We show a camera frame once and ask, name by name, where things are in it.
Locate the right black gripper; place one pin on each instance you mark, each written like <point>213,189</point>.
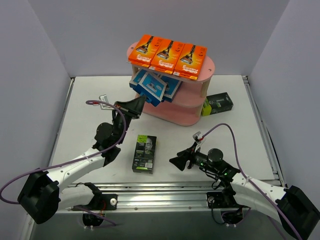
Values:
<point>190,157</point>

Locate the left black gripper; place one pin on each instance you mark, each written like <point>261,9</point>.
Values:
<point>127,110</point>

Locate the blue razor box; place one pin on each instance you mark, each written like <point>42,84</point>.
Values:
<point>137,77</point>
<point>172,86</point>
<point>153,98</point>

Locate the black green razor box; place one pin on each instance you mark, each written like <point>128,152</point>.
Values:
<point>144,154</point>
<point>217,103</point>

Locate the small orange razor box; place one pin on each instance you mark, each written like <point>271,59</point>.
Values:
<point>190,61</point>

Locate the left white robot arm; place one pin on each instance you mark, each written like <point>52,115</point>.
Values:
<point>47,191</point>

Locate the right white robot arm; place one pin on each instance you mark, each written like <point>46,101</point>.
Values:
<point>289,206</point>

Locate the pink three-tier shelf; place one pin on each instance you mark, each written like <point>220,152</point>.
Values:
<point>186,107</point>

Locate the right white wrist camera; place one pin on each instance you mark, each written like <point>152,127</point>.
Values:
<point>198,138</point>

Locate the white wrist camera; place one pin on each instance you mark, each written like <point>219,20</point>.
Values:
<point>104,98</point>
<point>198,138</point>

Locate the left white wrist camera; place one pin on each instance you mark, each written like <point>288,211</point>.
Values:
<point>104,98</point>

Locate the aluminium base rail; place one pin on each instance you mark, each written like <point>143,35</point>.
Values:
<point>142,196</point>

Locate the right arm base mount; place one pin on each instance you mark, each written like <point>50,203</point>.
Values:
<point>225,210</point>

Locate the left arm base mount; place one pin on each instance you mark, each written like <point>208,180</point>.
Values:
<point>94,213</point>

